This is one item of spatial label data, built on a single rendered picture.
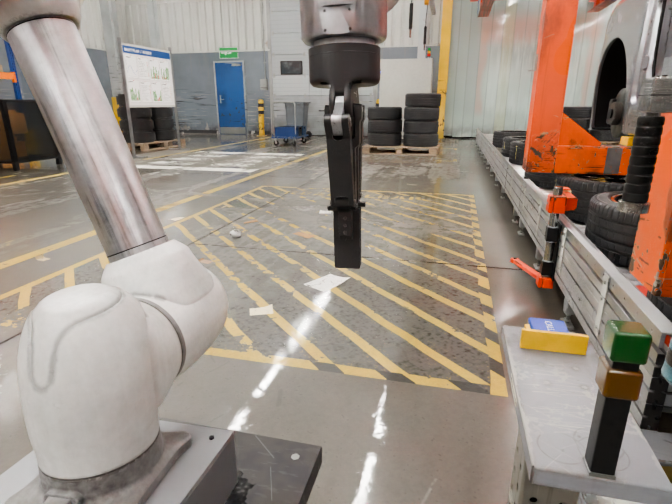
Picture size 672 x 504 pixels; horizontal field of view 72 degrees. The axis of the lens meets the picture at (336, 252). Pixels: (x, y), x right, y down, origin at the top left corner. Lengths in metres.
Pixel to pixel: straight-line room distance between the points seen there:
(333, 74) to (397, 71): 11.19
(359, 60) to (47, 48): 0.53
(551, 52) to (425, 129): 6.02
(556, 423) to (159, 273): 0.66
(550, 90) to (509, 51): 10.67
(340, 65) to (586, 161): 2.67
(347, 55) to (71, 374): 0.48
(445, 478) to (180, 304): 0.85
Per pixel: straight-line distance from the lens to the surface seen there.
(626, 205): 0.86
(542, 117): 3.01
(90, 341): 0.64
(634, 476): 0.77
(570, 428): 0.82
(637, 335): 0.64
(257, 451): 0.94
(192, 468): 0.77
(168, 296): 0.77
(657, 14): 3.21
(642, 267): 1.26
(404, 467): 1.35
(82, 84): 0.85
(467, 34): 13.66
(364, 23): 0.49
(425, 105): 8.86
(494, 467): 1.40
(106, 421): 0.67
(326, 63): 0.49
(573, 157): 3.07
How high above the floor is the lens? 0.91
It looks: 18 degrees down
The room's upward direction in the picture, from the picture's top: straight up
